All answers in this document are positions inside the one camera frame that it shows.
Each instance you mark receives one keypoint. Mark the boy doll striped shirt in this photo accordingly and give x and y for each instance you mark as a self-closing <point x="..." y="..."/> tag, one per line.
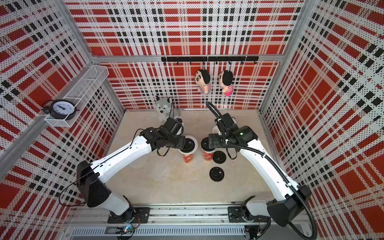
<point x="203" y="80"/>

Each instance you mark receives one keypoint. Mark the black hook rail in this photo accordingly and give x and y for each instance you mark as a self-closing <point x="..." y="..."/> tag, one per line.
<point x="211" y="59"/>

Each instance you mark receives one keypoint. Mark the metal base rail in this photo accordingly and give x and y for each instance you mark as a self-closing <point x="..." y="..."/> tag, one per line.
<point x="164" y="221"/>

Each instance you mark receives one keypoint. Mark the black lid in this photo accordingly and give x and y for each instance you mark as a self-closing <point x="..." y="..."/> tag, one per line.
<point x="216" y="174"/>
<point x="189" y="146"/>
<point x="205" y="144"/>
<point x="219" y="157"/>

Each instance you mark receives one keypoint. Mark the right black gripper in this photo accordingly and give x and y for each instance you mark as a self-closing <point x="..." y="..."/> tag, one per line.
<point x="214" y="141"/>

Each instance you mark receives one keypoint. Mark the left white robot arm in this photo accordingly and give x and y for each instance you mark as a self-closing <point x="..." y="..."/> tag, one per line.
<point x="92" y="178"/>

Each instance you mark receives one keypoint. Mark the red paper cup front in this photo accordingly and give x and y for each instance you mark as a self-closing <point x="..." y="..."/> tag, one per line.
<point x="208" y="156"/>

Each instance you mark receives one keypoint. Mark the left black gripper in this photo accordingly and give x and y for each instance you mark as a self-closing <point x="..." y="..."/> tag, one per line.
<point x="181" y="142"/>

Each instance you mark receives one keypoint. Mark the black round clock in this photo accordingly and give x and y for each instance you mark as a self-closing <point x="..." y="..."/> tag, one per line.
<point x="60" y="110"/>

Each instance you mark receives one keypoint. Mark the grey white husky plush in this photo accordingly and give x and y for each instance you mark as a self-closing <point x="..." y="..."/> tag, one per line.
<point x="166" y="108"/>

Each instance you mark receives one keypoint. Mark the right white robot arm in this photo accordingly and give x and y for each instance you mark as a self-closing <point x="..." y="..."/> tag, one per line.
<point x="290" y="198"/>

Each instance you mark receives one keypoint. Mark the boy doll pink shirt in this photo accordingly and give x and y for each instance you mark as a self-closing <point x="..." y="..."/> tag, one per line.
<point x="226" y="82"/>

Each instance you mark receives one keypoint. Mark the white wire basket shelf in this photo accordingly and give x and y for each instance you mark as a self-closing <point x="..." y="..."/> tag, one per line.
<point x="81" y="93"/>

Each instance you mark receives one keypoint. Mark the red paper cup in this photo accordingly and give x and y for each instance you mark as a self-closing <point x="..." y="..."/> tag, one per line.
<point x="208" y="156"/>
<point x="188" y="158"/>

